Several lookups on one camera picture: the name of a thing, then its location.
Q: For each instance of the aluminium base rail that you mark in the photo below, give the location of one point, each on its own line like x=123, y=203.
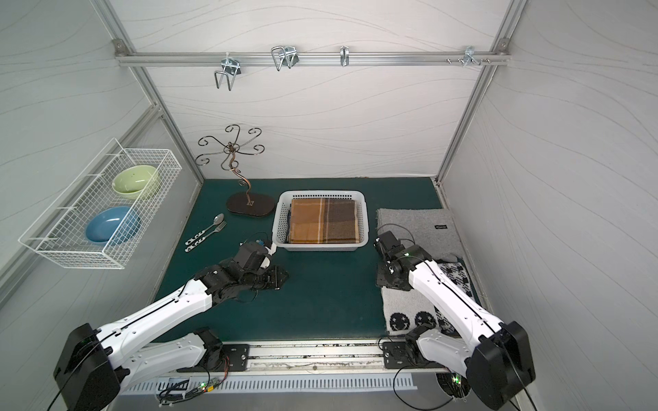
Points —
x=265, y=357

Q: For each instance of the green dark table mat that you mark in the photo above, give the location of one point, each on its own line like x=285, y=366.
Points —
x=329, y=295

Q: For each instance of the white wire wall basket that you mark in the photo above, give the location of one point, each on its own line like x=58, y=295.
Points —
x=58, y=234

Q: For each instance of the aluminium cross rail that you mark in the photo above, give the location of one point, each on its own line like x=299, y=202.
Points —
x=306, y=59

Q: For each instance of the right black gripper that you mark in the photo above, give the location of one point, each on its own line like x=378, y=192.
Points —
x=387, y=277

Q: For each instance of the green ceramic bowl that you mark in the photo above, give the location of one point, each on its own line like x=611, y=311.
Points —
x=137, y=182

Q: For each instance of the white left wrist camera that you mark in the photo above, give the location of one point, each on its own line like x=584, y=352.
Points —
x=271, y=250

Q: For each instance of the bronze scroll jewelry stand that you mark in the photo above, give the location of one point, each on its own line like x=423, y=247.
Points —
x=246, y=203

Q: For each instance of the black mounting plate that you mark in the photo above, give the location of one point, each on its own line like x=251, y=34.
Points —
x=398, y=355
x=236, y=357

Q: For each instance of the blue ceramic bowl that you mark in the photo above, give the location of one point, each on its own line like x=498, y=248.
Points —
x=114, y=226

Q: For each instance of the left wiring bundle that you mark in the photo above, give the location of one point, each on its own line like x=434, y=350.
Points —
x=190, y=388

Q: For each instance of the looped metal hook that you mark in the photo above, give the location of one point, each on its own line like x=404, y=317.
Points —
x=284, y=56

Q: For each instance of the white vent grille strip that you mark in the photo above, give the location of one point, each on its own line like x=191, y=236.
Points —
x=238, y=384

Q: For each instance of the silver fork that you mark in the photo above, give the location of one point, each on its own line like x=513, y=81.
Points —
x=195, y=243

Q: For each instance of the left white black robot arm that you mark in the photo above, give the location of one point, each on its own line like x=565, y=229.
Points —
x=97, y=364

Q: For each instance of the brown plaid scarf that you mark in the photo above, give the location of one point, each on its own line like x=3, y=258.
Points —
x=323, y=221

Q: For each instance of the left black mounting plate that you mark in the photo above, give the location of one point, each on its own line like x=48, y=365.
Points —
x=236, y=357

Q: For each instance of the small single metal hook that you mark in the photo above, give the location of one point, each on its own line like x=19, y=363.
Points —
x=344, y=56

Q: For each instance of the double prong metal hook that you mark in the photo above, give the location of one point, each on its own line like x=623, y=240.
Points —
x=229, y=70

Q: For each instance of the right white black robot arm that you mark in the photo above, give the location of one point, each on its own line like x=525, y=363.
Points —
x=491, y=357

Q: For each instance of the white plastic basket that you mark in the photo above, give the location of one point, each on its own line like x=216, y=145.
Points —
x=280, y=228

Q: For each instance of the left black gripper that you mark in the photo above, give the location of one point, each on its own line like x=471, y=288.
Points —
x=275, y=276

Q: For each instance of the silver spoon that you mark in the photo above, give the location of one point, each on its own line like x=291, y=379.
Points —
x=217, y=220

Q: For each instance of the grey folded scarf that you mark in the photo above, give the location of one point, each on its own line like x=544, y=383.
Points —
x=433, y=230

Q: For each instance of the right metal bracket hook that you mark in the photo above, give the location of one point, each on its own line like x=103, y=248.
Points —
x=469, y=59

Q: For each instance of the white black smiley scarf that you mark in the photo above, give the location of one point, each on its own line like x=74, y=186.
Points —
x=405, y=310

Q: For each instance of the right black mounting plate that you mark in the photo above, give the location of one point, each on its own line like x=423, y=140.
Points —
x=398, y=355

